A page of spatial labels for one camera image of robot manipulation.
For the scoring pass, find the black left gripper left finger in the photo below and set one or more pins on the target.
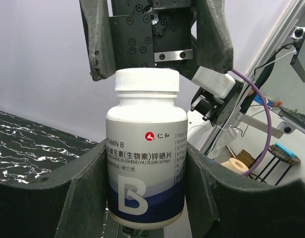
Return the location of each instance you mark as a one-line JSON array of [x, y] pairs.
[[68, 202]]

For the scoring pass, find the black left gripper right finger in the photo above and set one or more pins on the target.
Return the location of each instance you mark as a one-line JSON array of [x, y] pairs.
[[224, 204]]

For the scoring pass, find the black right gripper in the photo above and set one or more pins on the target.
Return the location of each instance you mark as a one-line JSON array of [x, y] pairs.
[[155, 33]]

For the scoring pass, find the white bottle cap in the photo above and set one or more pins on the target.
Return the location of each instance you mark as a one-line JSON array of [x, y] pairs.
[[147, 79]]

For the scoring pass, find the white vitamin pill bottle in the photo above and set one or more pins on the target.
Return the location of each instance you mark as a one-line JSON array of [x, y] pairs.
[[146, 144]]

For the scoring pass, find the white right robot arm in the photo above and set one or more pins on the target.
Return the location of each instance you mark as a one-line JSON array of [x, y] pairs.
[[217, 94]]

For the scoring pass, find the brown paper roll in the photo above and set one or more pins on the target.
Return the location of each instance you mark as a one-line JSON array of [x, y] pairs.
[[235, 165]]

